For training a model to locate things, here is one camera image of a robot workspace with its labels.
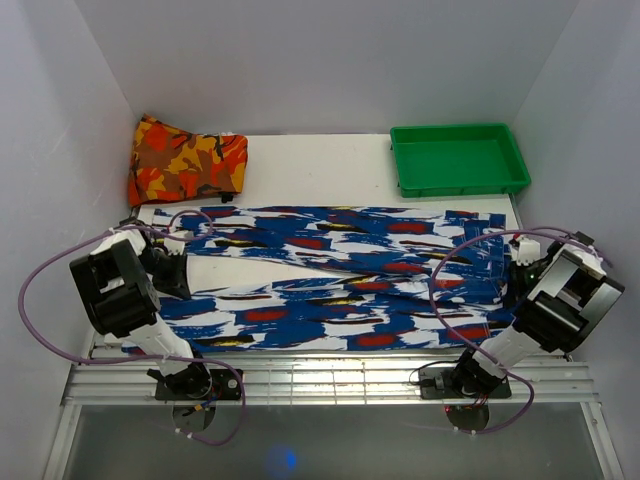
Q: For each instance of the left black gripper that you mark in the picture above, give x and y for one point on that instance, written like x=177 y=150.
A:
x=175 y=284

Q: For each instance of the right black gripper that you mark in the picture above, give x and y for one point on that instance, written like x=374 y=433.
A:
x=515 y=288

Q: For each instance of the blue white patterned trousers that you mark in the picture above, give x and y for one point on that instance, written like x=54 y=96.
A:
x=339 y=278

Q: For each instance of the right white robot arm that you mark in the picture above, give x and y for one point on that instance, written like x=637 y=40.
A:
x=556 y=300

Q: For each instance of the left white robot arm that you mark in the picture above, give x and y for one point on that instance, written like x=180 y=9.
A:
x=119 y=284

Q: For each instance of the orange camouflage folded trousers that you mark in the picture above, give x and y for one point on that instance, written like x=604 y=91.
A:
x=170 y=165

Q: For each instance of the green plastic tray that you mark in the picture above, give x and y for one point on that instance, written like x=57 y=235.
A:
x=458 y=160

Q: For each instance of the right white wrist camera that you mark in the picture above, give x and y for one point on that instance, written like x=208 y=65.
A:
x=524 y=251

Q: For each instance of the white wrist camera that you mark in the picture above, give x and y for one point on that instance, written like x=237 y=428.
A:
x=524 y=251
x=176 y=242

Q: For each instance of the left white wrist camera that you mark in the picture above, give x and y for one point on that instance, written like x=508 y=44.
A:
x=176 y=242

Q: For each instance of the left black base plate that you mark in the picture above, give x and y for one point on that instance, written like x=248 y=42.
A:
x=225 y=387

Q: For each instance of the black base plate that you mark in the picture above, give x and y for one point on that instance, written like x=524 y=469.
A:
x=225 y=387
x=441 y=383

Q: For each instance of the aluminium rail frame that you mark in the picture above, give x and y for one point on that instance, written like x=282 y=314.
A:
x=331 y=379

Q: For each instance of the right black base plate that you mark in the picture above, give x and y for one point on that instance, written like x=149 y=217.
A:
x=441 y=383

